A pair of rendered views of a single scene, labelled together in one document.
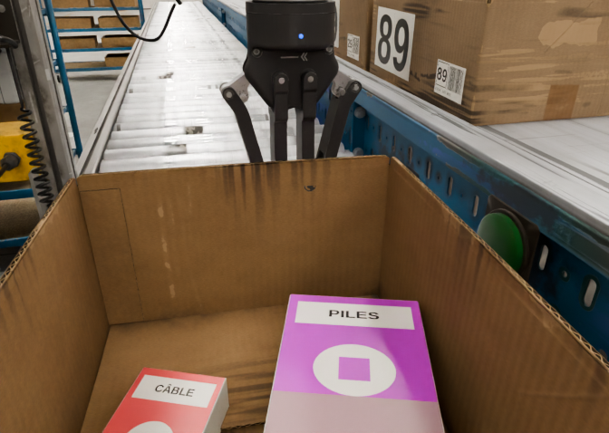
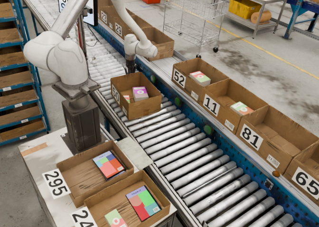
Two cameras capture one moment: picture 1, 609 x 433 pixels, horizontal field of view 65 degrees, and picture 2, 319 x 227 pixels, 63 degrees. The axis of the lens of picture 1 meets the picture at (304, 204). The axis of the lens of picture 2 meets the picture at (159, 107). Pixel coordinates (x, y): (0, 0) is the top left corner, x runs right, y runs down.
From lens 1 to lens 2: 190 cm
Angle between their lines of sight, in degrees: 22
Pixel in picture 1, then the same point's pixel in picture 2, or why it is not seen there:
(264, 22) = (128, 62)
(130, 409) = not seen: hidden behind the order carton
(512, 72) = not seen: hidden behind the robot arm
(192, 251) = (120, 84)
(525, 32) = not seen: hidden behind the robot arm
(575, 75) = (163, 52)
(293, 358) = (135, 91)
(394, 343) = (143, 89)
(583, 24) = (163, 46)
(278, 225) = (129, 80)
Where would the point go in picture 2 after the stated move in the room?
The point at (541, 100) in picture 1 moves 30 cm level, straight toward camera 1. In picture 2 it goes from (158, 56) to (154, 71)
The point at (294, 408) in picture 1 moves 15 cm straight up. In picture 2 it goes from (136, 94) to (137, 80)
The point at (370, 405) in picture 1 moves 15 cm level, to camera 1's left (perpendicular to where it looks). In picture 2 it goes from (142, 94) to (125, 96)
